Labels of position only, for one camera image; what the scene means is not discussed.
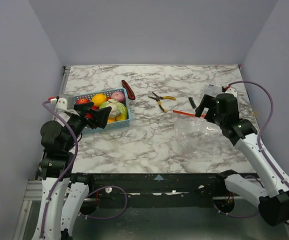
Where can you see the clear zip bag orange zipper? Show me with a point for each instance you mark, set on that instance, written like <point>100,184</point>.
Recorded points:
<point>196,138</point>

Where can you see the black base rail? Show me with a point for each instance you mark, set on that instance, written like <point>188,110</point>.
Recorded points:
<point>154,190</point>

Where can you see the purple onion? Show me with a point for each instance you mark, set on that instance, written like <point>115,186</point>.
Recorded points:
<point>118,96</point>

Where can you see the clear plastic parts box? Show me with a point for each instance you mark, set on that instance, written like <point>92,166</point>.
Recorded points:
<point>212,90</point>

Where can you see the white green cauliflower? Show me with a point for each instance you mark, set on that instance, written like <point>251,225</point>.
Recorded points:
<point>117,108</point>

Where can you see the yellow bell pepper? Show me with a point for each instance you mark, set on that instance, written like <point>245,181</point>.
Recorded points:
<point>118,118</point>

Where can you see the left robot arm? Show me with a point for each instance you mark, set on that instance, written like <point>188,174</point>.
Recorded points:
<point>60,141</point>

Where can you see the aluminium frame rail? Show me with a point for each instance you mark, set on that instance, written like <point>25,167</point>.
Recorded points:
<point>26,218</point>

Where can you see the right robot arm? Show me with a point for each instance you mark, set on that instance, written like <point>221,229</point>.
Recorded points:
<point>271,200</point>

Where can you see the yellow handled pliers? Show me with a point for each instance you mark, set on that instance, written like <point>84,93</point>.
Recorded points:
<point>158,99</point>

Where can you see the yellow orange fruit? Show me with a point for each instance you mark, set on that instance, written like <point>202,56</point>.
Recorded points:
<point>99,99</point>

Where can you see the red apple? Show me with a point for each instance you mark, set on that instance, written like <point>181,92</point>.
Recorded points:
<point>82,100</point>

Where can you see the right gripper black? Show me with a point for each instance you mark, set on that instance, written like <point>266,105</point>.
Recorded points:
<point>211,109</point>

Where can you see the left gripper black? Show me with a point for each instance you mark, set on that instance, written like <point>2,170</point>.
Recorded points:
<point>100,116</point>

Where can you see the red black utility knife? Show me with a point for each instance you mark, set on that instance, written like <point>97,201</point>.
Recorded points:
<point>128,89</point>

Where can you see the blue plastic basket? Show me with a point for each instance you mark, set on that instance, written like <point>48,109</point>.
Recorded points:
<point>109,126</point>

